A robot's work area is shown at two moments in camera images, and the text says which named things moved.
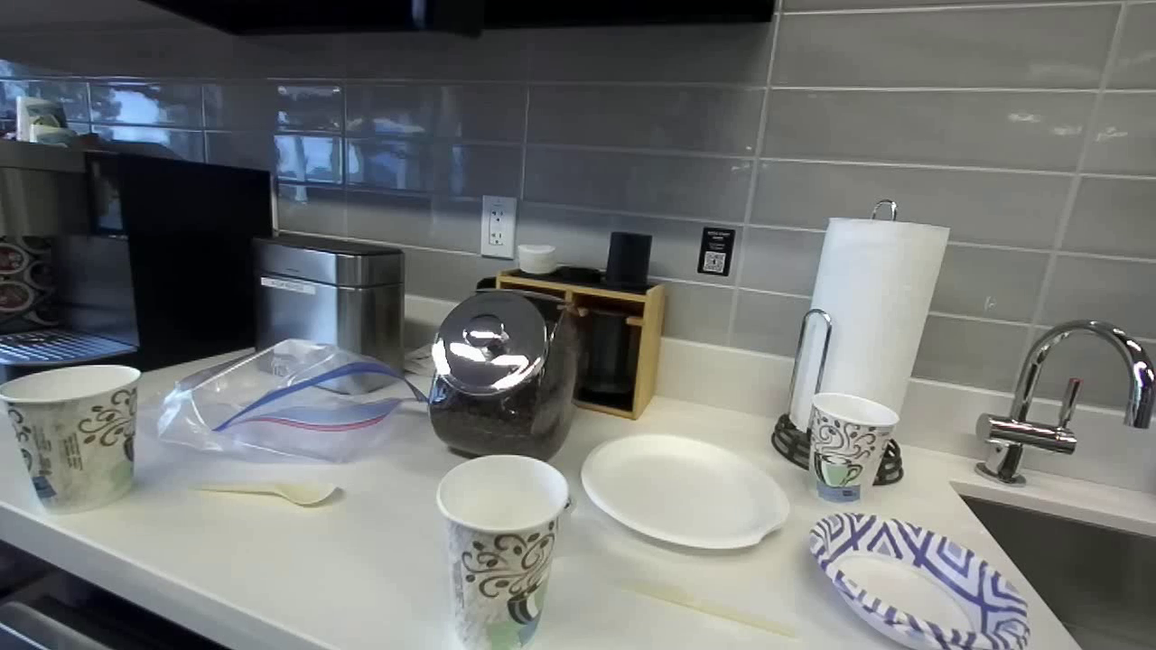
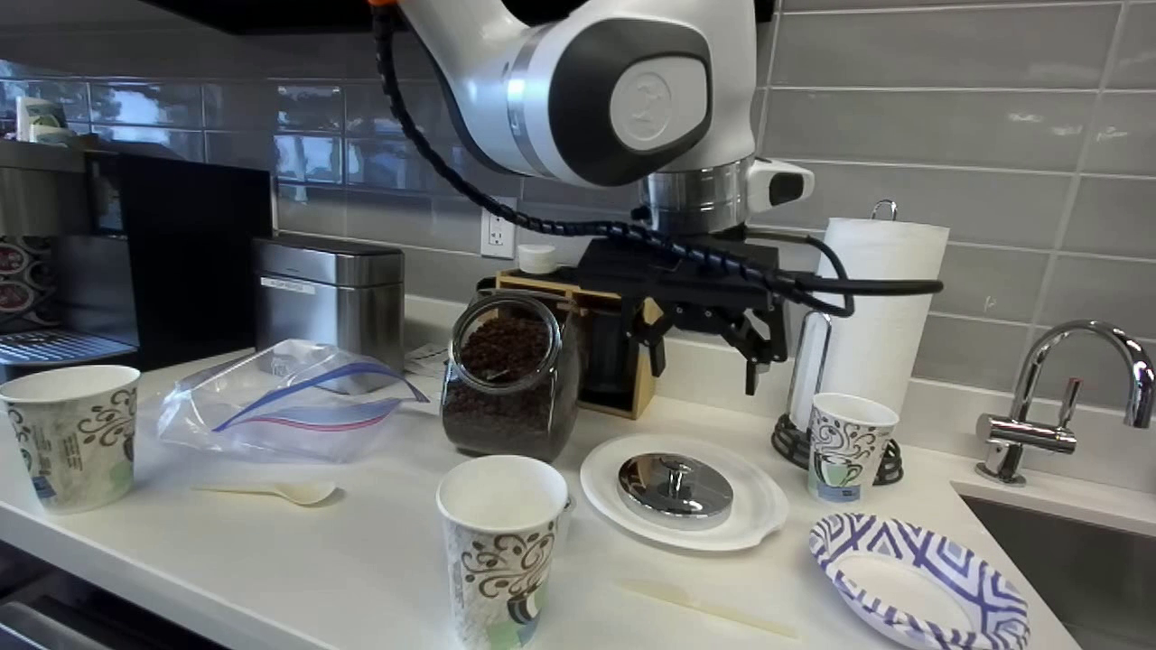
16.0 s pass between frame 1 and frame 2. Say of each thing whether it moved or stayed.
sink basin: stayed
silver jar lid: moved
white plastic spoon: stayed
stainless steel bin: stayed
